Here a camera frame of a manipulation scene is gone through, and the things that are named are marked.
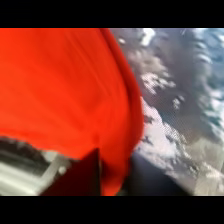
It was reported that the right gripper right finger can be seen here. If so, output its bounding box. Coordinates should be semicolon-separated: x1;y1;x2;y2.
123;151;193;197

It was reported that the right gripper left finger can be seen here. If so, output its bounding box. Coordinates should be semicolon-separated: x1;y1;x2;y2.
40;147;102;197

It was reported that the red garment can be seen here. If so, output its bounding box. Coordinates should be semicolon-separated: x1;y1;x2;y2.
0;27;145;197

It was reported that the silver frame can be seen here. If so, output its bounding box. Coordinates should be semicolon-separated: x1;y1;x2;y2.
0;136;78;197

